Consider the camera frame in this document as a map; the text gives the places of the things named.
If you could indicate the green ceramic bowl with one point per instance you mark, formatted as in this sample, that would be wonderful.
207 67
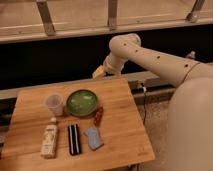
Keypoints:
82 103

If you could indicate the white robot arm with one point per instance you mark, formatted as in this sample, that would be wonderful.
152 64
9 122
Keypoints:
190 113

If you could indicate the small brown red object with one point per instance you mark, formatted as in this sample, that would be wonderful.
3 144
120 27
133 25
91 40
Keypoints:
98 116

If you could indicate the middle metal railing post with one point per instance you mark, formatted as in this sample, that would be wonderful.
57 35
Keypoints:
112 14

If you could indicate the metal railing post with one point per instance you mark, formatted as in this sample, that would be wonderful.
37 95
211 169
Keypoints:
112 14
45 17
193 15

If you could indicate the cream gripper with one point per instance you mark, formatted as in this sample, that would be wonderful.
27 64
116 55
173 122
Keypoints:
99 72

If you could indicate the clear plastic cup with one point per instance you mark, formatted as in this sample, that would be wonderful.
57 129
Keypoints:
54 103

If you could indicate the left metal railing post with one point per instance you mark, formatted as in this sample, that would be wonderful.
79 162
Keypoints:
45 17

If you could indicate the wooden cutting board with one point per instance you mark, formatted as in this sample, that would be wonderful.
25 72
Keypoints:
125 139

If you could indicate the right metal railing post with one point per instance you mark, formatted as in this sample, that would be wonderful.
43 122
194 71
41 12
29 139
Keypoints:
193 15

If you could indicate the blue folded cloth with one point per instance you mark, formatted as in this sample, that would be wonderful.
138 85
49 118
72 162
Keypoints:
94 138

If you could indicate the white lotion bottle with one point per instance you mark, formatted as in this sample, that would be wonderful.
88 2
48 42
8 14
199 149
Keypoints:
48 148

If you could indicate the black striped rectangular block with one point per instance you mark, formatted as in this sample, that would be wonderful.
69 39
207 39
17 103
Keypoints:
74 140

